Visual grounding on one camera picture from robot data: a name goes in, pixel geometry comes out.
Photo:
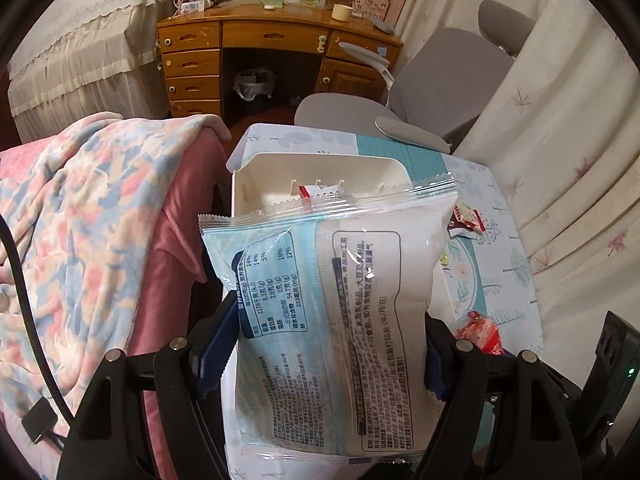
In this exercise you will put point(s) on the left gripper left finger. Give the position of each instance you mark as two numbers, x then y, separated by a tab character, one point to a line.
110	438

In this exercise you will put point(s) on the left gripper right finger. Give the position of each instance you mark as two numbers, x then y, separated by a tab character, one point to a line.
502	418

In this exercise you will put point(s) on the large light blue snack bag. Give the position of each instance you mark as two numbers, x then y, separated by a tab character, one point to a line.
330	324

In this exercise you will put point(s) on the red wrapped candy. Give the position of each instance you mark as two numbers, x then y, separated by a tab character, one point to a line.
481	330

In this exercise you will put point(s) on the teal patterned tablecloth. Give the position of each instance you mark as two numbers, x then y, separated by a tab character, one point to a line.
329	374

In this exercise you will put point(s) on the red white snack packet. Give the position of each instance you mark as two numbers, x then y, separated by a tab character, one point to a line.
465	221

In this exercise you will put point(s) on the floral pastel blanket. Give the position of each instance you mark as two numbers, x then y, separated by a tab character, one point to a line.
105	219

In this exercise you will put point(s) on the white floral curtain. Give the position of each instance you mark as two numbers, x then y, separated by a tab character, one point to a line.
561	136

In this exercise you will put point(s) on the white plastic storage bin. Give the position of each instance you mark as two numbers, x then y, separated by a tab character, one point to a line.
310	185

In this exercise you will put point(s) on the white grey snack pouch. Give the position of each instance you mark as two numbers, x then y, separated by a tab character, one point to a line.
317	194

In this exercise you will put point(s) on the grey office chair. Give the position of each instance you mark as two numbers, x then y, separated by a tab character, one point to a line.
436	98

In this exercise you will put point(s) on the trash bin with bag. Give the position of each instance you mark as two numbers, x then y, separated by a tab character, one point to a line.
249	84

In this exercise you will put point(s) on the white lace bed cover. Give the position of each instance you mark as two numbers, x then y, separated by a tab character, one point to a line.
87	56

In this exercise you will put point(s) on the wooden desk with drawers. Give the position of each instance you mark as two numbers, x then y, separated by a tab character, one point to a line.
203	51

